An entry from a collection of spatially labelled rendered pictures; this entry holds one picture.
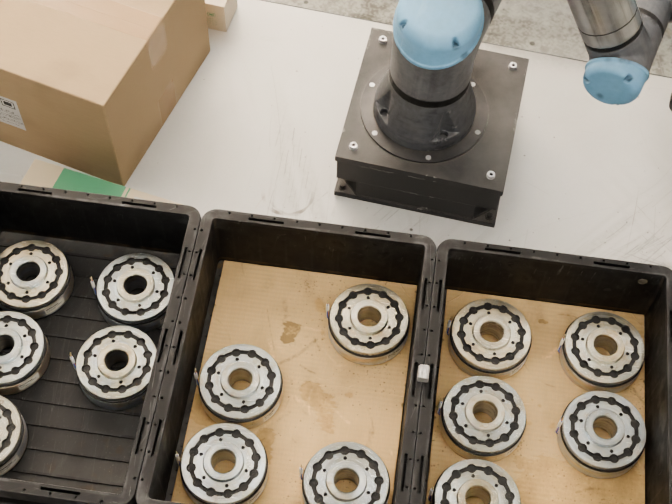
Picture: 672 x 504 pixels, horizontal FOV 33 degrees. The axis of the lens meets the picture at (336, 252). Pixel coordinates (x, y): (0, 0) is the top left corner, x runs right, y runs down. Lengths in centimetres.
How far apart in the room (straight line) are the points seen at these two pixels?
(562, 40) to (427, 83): 139
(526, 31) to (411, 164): 133
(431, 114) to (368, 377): 40
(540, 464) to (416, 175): 47
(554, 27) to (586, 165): 117
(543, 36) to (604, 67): 149
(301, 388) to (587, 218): 56
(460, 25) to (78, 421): 70
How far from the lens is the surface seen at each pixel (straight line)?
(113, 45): 167
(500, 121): 171
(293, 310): 148
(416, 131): 163
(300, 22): 195
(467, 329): 145
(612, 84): 145
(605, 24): 141
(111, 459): 142
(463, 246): 142
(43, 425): 145
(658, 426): 141
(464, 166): 166
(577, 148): 183
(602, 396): 144
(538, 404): 145
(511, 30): 293
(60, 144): 176
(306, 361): 145
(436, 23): 151
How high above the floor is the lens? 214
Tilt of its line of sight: 59 degrees down
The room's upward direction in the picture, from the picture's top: 2 degrees clockwise
